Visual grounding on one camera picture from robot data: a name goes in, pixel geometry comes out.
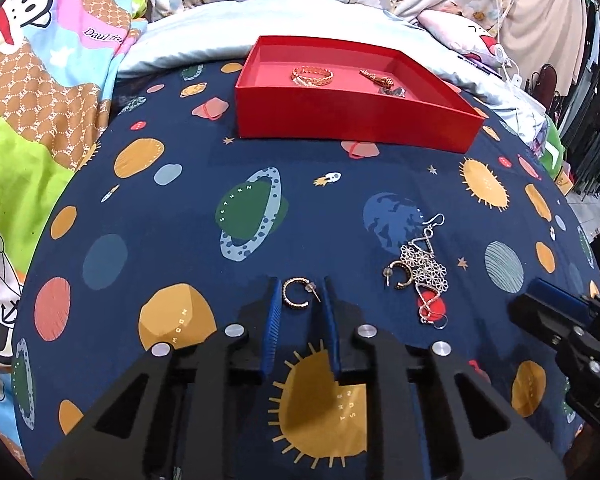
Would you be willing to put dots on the silver filigree earring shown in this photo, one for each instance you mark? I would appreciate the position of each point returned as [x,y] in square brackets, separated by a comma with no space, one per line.
[430,310]
[422,262]

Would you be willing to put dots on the gold hoop earring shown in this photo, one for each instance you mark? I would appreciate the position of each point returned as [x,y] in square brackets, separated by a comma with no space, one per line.
[285,295]
[405,280]

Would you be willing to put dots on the dark red chair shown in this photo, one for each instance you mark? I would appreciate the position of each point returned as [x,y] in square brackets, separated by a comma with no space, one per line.
[545,80]

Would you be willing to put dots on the cartoon monkey print blanket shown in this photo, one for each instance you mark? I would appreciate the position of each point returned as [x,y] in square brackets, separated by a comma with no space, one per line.
[40,110]

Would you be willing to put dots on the silver wristwatch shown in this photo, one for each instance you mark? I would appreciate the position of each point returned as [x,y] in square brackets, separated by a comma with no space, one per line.
[392,91]

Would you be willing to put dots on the light blue duvet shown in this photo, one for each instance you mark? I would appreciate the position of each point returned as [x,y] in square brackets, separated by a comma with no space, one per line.
[205,30]

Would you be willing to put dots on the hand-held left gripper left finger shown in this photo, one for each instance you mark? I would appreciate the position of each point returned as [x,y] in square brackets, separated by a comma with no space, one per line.
[272,325]

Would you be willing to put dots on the pink and white pillow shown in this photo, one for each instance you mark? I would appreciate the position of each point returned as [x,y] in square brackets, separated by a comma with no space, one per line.
[450,30]

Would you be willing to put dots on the beige hanging garment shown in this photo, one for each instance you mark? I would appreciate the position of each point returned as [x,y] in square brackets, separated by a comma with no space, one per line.
[540,10]

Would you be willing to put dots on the navy planet print blanket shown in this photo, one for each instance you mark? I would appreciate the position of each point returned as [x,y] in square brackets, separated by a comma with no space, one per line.
[180,240]

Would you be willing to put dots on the brown paper bag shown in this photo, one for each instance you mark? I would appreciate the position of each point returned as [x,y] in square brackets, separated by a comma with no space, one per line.
[564,182]

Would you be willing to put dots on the rack of hanging clothes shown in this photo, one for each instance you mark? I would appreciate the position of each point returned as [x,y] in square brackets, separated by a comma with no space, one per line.
[595,110]

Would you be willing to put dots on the green cloth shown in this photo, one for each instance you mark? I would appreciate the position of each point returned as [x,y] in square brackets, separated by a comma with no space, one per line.
[550,157]

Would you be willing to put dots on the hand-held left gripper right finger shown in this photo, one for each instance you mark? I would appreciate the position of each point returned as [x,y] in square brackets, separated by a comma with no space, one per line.
[332,330]

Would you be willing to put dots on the red cardboard box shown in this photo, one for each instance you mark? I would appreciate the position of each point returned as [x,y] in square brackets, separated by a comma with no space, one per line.
[330,120]

